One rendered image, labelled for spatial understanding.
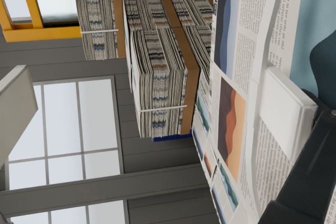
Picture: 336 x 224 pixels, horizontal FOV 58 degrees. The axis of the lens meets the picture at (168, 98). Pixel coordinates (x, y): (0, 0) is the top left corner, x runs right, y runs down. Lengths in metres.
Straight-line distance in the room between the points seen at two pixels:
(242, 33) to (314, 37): 0.10
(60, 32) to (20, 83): 2.13
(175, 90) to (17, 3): 3.82
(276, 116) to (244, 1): 0.13
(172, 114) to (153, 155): 2.81
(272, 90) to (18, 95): 0.13
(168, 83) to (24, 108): 0.97
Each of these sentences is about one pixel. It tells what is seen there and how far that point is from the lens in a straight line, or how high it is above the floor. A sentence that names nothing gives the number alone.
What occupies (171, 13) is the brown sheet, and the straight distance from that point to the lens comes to 1.42.
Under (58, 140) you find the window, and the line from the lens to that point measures 4.10.
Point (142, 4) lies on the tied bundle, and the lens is 1.50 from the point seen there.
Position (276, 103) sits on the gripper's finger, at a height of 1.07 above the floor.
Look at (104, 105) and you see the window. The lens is 4.09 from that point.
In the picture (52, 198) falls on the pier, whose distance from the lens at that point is 3.97.
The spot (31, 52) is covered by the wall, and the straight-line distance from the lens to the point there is 4.46.
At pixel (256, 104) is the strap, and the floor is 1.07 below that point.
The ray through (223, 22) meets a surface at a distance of 0.31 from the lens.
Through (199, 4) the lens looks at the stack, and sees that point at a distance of 1.53.
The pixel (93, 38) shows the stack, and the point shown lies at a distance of 1.69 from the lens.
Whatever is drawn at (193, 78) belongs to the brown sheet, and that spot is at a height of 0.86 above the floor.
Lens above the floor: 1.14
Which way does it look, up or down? 10 degrees down
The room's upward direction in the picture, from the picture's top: 96 degrees counter-clockwise
